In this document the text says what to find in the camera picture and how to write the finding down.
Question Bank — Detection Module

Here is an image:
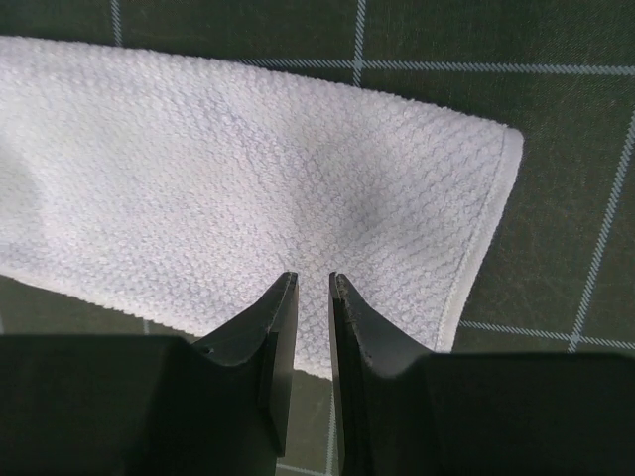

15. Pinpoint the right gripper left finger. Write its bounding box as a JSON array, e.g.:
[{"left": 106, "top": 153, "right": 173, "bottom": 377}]
[{"left": 193, "top": 272, "right": 299, "bottom": 456}]

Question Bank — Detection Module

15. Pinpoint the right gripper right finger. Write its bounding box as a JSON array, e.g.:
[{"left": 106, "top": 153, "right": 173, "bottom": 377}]
[{"left": 328, "top": 273, "right": 437, "bottom": 475}]

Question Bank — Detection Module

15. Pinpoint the white cloth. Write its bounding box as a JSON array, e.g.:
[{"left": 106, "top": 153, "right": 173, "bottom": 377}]
[{"left": 1, "top": 37, "right": 523, "bottom": 378}]

